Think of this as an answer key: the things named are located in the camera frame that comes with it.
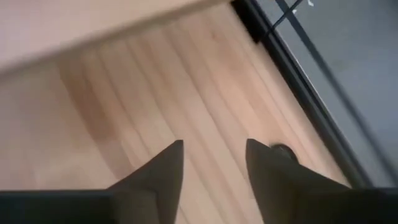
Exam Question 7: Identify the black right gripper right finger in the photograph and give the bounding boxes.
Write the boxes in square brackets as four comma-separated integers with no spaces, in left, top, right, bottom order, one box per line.
[245,138,398,224]

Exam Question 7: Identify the black teardrop mini plate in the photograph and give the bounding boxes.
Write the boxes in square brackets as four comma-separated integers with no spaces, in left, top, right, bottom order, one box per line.
[269,143,300,165]

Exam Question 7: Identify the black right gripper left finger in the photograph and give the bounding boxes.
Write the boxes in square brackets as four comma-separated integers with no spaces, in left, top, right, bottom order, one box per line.
[0,139,185,224]

